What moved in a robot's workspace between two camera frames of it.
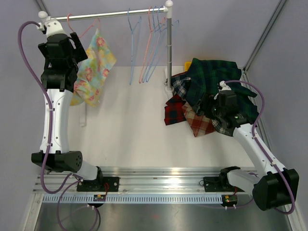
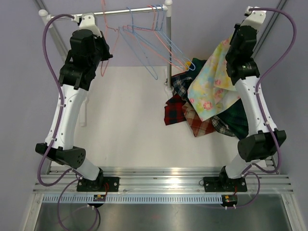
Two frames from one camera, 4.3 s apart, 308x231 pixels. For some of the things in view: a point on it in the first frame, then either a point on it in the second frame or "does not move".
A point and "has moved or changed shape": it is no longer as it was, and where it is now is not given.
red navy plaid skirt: (173, 111) does not move
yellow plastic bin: (186, 65) does not move
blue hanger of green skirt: (134, 35) -> (139, 44)
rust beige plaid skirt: (199, 125) does not move
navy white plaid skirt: (179, 83) does not move
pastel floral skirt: (92, 71) has moved or changed shape
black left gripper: (78, 52) -> (101, 40)
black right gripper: (208, 99) -> (236, 27)
